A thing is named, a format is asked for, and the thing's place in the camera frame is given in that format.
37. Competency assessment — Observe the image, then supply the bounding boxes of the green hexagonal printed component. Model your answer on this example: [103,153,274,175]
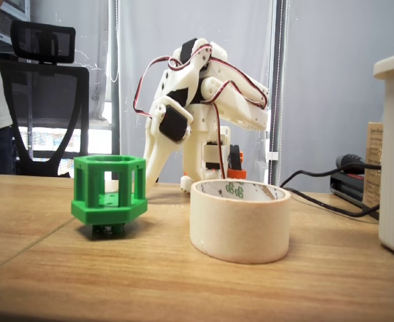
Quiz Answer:
[70,154,149,241]

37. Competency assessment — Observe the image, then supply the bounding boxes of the orange and black table clamp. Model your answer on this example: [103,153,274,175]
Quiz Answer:
[227,144,248,180]

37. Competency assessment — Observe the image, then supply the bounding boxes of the beige masking tape roll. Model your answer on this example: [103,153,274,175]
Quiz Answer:
[189,179,291,265]

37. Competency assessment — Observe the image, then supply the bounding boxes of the grey metal pole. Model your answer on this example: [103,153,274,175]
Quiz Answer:
[270,0,289,187]

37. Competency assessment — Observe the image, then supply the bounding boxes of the black mesh office chair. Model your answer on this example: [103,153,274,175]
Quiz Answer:
[0,19,91,178]

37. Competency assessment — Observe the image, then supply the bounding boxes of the black power plug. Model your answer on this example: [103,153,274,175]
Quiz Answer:
[336,153,382,175]

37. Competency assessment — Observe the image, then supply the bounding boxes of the black power supply box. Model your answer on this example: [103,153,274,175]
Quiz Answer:
[329,169,381,221]

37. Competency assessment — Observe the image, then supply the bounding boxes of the brown cardboard box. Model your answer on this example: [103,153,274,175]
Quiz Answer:
[363,121,385,206]

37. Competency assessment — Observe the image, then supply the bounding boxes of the base servo cable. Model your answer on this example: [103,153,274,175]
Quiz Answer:
[211,102,227,179]

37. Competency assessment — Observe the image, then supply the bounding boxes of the gripper servo cable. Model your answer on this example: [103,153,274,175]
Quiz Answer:
[133,46,214,117]

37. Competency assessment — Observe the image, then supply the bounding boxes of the grey window frame post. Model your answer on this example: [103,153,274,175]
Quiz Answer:
[108,0,121,158]

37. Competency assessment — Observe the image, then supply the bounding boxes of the upper arm servo cable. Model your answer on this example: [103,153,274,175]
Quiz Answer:
[206,56,270,109]

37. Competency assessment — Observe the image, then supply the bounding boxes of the black power cable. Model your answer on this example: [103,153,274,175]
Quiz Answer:
[283,187,381,219]
[279,168,339,189]

